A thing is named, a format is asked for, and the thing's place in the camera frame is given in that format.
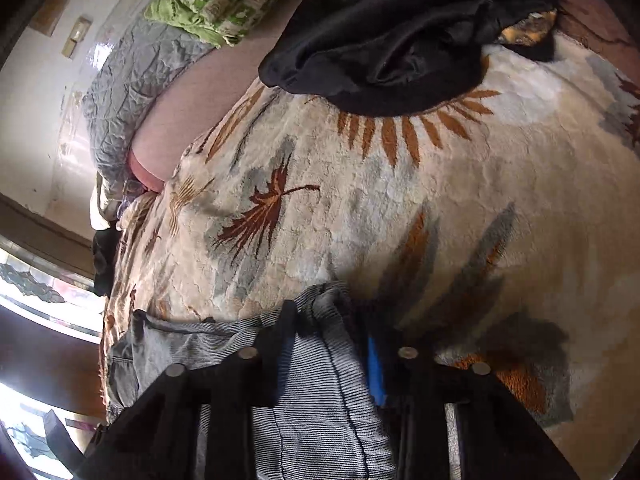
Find black crumpled cloth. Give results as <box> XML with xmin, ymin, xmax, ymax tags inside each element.
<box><xmin>259</xmin><ymin>0</ymin><xmax>559</xmax><ymax>119</ymax></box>

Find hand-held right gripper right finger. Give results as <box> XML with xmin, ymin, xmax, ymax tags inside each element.
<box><xmin>350</xmin><ymin>302</ymin><xmax>581</xmax><ymax>480</ymax></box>

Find grey quilted blanket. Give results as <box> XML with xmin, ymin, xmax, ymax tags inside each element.
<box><xmin>81</xmin><ymin>22</ymin><xmax>217</xmax><ymax>221</ymax></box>

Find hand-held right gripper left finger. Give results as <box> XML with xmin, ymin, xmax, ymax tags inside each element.
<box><xmin>75</xmin><ymin>300</ymin><xmax>299</xmax><ymax>480</ymax></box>

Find yellow printed cloth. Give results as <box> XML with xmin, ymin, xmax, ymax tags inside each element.
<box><xmin>492</xmin><ymin>9</ymin><xmax>559</xmax><ymax>59</ymax></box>

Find dark cloth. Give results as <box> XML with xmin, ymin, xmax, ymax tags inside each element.
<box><xmin>91</xmin><ymin>227</ymin><xmax>122</xmax><ymax>299</ymax></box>

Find crumpled light bed sheet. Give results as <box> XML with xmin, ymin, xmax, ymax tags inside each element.
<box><xmin>90</xmin><ymin>170</ymin><xmax>151</xmax><ymax>234</ymax></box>

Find leaf print plush blanket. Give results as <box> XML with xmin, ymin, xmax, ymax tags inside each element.
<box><xmin>99</xmin><ymin>35</ymin><xmax>640</xmax><ymax>480</ymax></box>

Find pink mattress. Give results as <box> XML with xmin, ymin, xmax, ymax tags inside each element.
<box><xmin>127</xmin><ymin>0</ymin><xmax>302</xmax><ymax>196</ymax></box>

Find grey striped pants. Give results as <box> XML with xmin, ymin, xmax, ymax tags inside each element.
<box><xmin>107</xmin><ymin>281</ymin><xmax>401</xmax><ymax>480</ymax></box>

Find beige wall switch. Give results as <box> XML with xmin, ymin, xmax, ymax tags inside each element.
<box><xmin>61</xmin><ymin>17</ymin><xmax>94</xmax><ymax>59</ymax></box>

